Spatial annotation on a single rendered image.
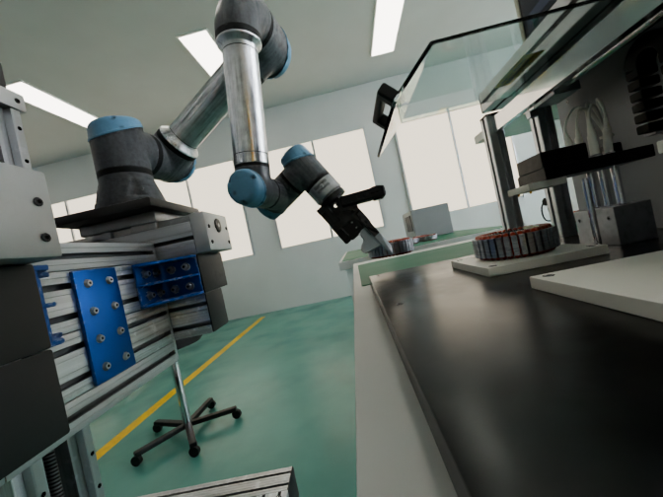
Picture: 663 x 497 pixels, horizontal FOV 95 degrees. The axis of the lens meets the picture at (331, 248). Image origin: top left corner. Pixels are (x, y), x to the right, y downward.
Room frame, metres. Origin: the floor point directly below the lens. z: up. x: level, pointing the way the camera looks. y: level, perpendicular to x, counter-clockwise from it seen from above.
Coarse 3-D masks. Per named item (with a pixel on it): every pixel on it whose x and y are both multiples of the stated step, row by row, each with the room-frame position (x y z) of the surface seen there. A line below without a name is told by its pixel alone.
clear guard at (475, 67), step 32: (608, 0) 0.35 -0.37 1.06; (480, 32) 0.36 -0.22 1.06; (512, 32) 0.37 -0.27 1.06; (544, 32) 0.38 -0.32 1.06; (576, 32) 0.40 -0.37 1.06; (416, 64) 0.36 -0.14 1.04; (448, 64) 0.41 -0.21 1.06; (480, 64) 0.43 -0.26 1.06; (512, 64) 0.45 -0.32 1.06; (544, 64) 0.47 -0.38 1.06; (416, 96) 0.49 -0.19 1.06; (448, 96) 0.52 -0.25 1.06; (480, 96) 0.55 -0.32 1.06; (512, 96) 0.58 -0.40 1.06
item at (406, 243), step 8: (392, 240) 0.79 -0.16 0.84; (400, 240) 0.71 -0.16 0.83; (408, 240) 0.71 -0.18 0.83; (376, 248) 0.71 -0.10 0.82; (384, 248) 0.70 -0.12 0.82; (392, 248) 0.70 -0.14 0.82; (400, 248) 0.70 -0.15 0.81; (408, 248) 0.71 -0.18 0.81; (376, 256) 0.72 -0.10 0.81; (384, 256) 0.71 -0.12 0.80
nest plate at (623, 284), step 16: (640, 256) 0.28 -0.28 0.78; (656, 256) 0.27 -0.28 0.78; (560, 272) 0.29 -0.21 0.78; (576, 272) 0.28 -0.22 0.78; (592, 272) 0.27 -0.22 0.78; (608, 272) 0.26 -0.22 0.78; (624, 272) 0.25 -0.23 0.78; (640, 272) 0.24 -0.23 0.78; (656, 272) 0.23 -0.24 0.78; (544, 288) 0.28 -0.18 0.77; (560, 288) 0.26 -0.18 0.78; (576, 288) 0.24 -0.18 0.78; (592, 288) 0.22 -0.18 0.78; (608, 288) 0.22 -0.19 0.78; (624, 288) 0.21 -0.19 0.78; (640, 288) 0.20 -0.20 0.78; (656, 288) 0.20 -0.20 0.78; (608, 304) 0.21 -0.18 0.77; (624, 304) 0.20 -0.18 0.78; (640, 304) 0.19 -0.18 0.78; (656, 304) 0.18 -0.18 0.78
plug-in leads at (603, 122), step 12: (588, 108) 0.44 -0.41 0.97; (600, 108) 0.46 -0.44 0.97; (576, 120) 0.45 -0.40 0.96; (588, 120) 0.44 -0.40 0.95; (600, 120) 0.46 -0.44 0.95; (564, 132) 0.48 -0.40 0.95; (576, 132) 0.45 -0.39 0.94; (588, 132) 0.44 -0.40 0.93; (588, 144) 0.47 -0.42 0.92; (612, 144) 0.43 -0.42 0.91
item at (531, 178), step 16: (576, 144) 0.43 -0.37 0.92; (528, 160) 0.46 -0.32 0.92; (544, 160) 0.43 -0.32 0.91; (560, 160) 0.43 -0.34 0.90; (576, 160) 0.43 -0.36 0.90; (592, 160) 0.42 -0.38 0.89; (608, 160) 0.42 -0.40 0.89; (624, 160) 0.42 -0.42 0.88; (528, 176) 0.46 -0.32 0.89; (544, 176) 0.43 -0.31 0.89; (560, 176) 0.42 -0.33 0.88; (592, 176) 0.47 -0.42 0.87; (512, 192) 0.48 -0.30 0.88; (592, 192) 0.47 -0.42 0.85; (608, 192) 0.45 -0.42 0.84; (624, 192) 0.43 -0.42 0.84
